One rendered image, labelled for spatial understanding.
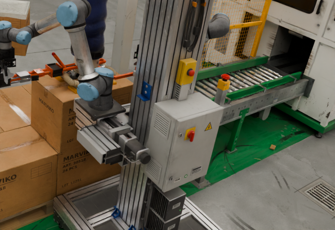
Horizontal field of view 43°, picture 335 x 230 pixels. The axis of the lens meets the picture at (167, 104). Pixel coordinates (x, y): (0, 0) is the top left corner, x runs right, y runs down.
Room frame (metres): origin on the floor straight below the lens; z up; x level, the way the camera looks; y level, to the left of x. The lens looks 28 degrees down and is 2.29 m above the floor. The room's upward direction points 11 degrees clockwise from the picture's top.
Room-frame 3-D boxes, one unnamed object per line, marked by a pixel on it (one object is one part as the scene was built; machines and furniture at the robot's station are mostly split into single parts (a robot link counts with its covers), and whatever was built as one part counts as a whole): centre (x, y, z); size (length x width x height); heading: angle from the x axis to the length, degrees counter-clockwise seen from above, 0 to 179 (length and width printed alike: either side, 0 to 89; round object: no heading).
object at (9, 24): (2.20, 0.98, 1.38); 0.09 x 0.08 x 0.11; 75
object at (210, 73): (4.19, -0.49, 0.60); 1.60 x 0.10 x 0.09; 137
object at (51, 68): (2.45, 0.77, 1.07); 0.10 x 0.08 x 0.06; 49
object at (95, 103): (2.19, 0.39, 1.09); 0.15 x 0.15 x 0.10
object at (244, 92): (3.83, -0.88, 0.60); 1.60 x 0.10 x 0.09; 137
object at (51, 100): (2.64, 0.61, 0.74); 0.60 x 0.40 x 0.40; 139
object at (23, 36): (2.19, 0.88, 1.37); 0.11 x 0.11 x 0.08; 75
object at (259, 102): (3.53, -0.68, 0.50); 2.31 x 0.05 x 0.19; 137
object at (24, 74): (2.29, 0.91, 1.07); 0.07 x 0.07 x 0.04; 49
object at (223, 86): (2.98, -0.40, 0.50); 0.07 x 0.07 x 1.00; 47
